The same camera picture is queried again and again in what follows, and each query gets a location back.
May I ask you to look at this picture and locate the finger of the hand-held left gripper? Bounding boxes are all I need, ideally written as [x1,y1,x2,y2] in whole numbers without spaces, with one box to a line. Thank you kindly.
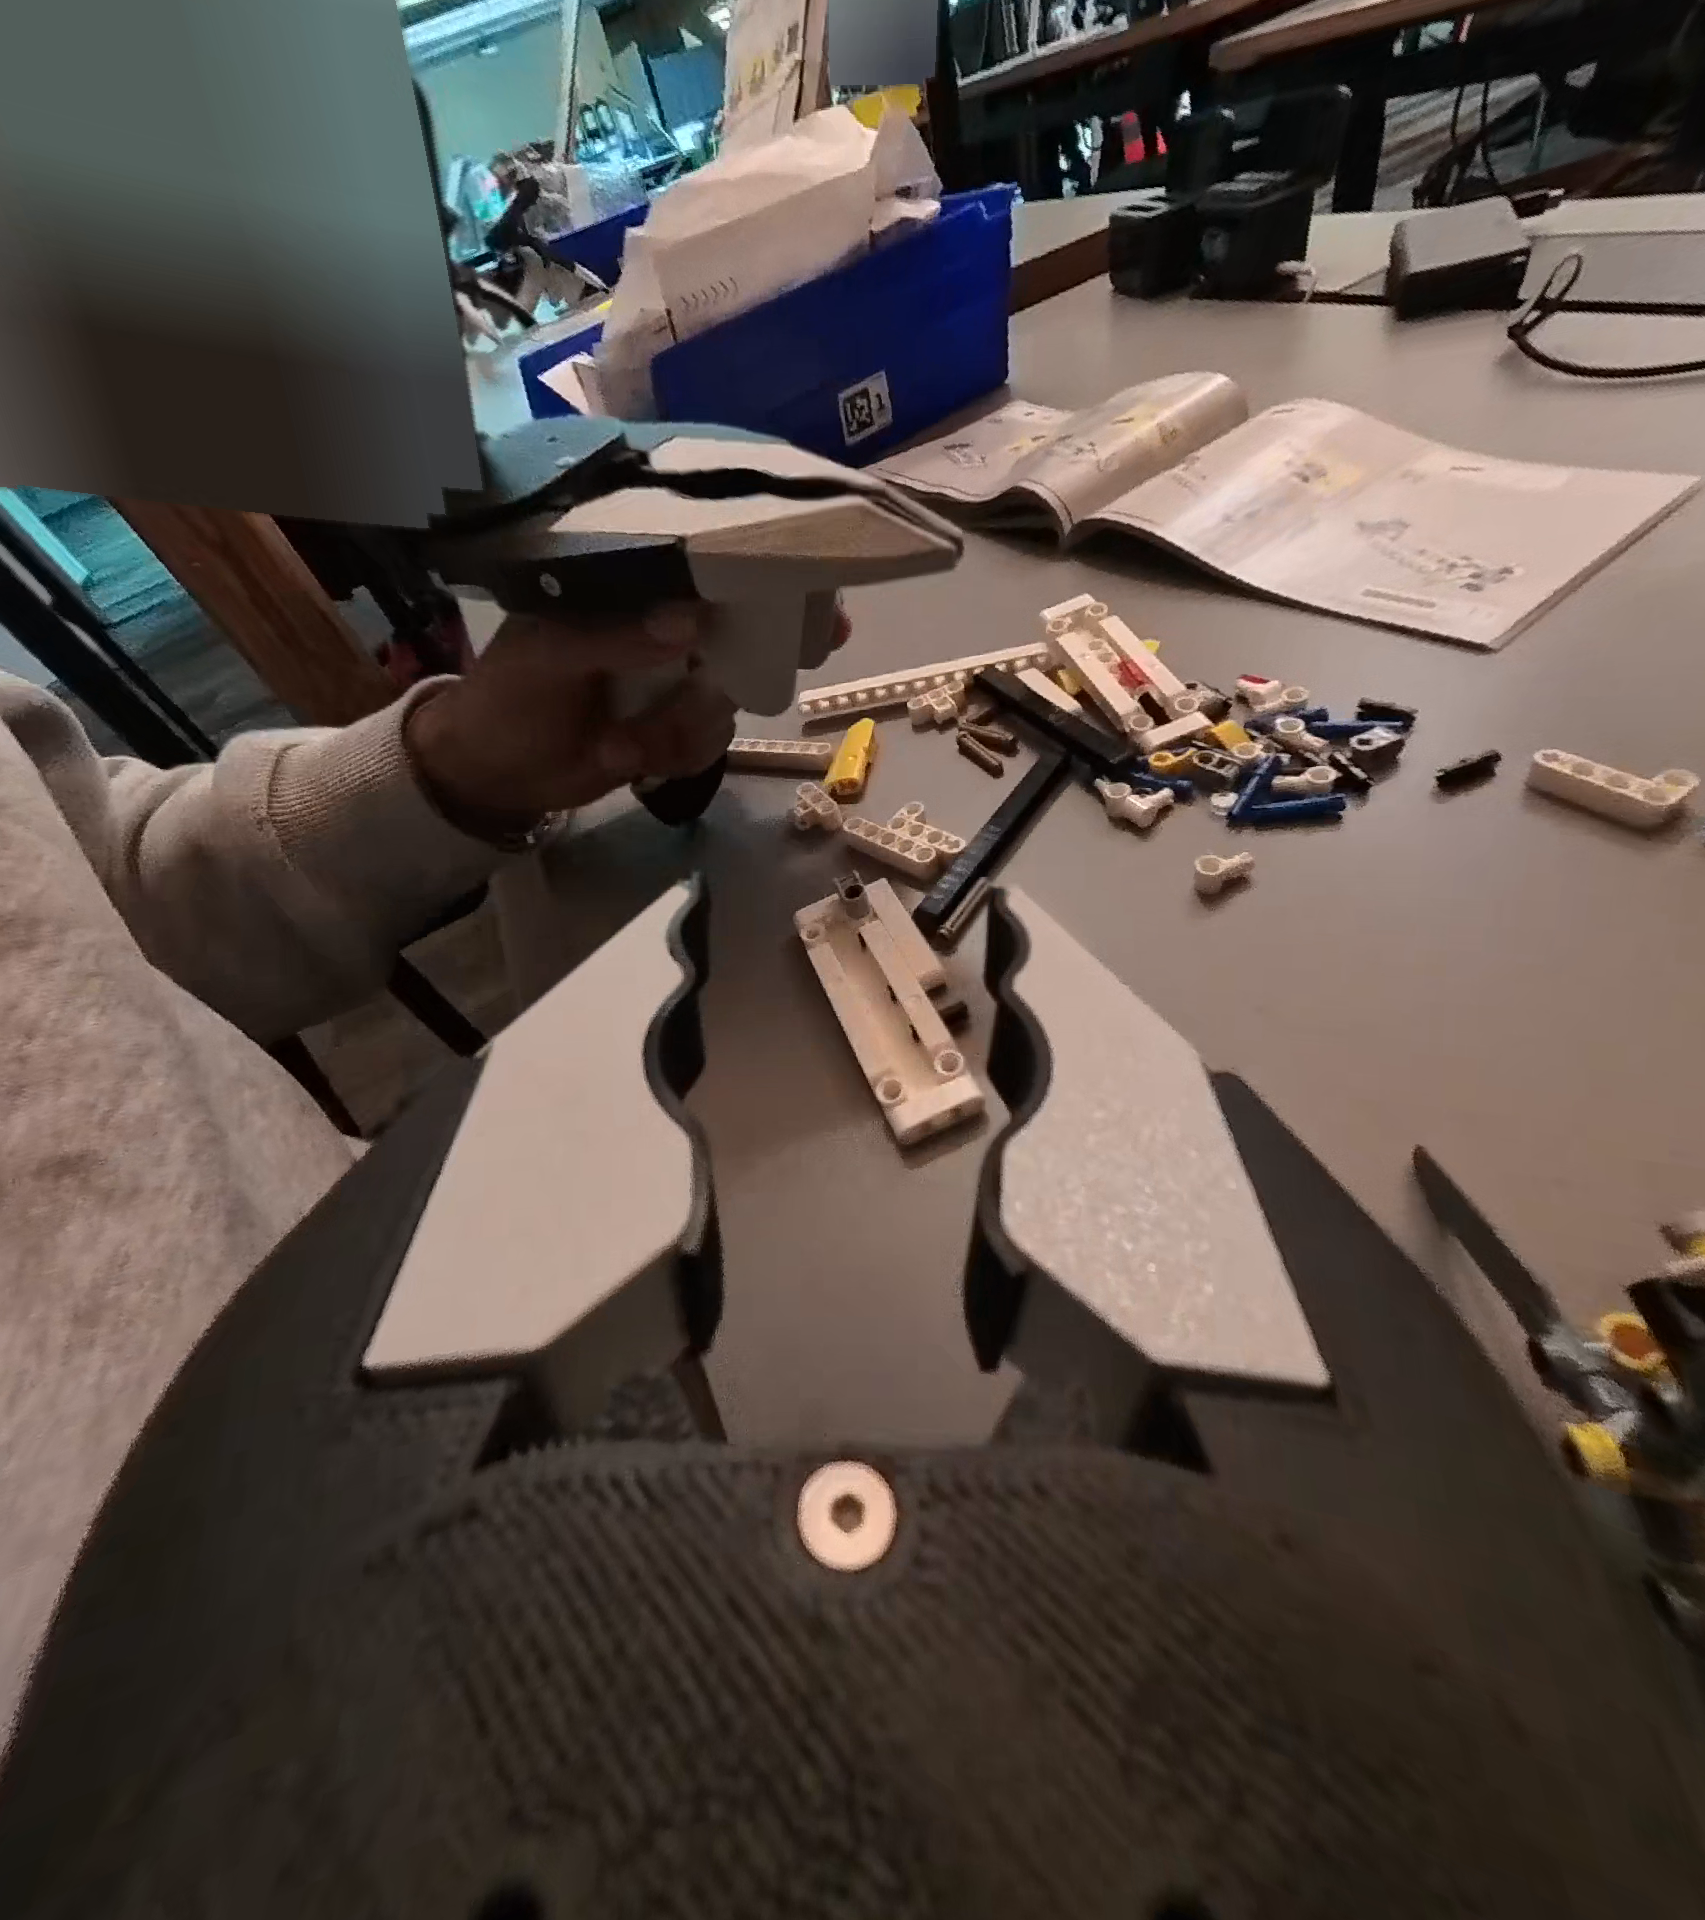
[627,431,891,491]
[553,476,966,720]

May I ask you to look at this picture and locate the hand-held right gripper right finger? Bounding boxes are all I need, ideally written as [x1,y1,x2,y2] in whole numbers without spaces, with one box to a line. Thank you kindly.
[965,884,1334,1450]

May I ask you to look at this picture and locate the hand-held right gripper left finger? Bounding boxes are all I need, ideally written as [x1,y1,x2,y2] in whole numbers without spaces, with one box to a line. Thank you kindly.
[359,875,718,1428]

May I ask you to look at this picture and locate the white lego assembly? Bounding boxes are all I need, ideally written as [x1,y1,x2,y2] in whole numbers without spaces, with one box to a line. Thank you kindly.
[793,875,988,1153]

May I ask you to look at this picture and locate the person's left forearm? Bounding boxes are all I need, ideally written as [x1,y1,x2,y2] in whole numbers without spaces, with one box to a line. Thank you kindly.
[0,577,509,1052]

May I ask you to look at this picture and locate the long white lego beam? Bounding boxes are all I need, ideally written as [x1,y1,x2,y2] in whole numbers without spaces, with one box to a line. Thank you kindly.
[798,640,1058,720]

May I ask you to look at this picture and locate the white lego T-beam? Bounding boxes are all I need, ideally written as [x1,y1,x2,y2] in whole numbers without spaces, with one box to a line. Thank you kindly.
[840,801,969,887]

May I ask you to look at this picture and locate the long black lego beam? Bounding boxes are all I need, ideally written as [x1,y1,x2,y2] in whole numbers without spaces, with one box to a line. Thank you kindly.
[912,747,1073,942]

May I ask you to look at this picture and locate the pile of small lego pieces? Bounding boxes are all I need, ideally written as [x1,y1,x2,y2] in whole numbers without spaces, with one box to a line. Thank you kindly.
[960,593,1419,831]

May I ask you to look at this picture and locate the dark lego model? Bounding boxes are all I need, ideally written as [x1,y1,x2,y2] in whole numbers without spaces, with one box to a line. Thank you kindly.
[1410,1147,1705,1671]

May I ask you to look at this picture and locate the white bent lego beam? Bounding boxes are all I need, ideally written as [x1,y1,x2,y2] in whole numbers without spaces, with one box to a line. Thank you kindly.
[1525,745,1702,833]

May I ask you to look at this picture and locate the person's left hand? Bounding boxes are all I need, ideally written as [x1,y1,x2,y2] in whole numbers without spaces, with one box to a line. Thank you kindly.
[401,593,855,861]

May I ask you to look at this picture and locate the blue plastic bin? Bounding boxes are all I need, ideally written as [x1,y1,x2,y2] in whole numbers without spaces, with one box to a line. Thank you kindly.
[518,202,655,423]
[649,187,1018,468]

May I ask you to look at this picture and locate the white paper bags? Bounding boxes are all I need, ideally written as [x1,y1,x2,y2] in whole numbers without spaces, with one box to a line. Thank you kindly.
[596,103,945,421]

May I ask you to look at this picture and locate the white and yellow cardboard box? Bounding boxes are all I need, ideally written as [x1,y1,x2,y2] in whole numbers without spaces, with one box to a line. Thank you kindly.
[721,0,835,156]

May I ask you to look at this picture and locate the open instruction booklet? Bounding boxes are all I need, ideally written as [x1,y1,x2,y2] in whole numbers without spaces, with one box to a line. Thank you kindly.
[866,372,1705,652]

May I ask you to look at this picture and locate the person's grey sweatshirt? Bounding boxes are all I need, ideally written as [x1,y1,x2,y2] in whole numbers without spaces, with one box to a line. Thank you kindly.
[0,840,362,1920]

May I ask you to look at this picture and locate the black power adapter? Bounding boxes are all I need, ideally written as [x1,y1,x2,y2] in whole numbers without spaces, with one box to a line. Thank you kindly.
[1386,198,1532,323]

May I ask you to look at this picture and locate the wooden post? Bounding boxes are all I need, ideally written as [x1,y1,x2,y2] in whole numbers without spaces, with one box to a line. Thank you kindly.
[114,499,397,726]

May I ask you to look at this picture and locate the black camera device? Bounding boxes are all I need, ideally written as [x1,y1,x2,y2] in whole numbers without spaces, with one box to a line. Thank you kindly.
[1109,198,1209,301]
[1193,169,1316,304]

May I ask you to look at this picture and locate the black metal frame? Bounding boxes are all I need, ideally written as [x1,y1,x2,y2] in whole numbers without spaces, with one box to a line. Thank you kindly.
[0,476,218,770]

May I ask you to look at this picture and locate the black cable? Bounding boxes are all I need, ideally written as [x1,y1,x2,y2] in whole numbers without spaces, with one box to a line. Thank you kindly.
[1507,253,1705,381]

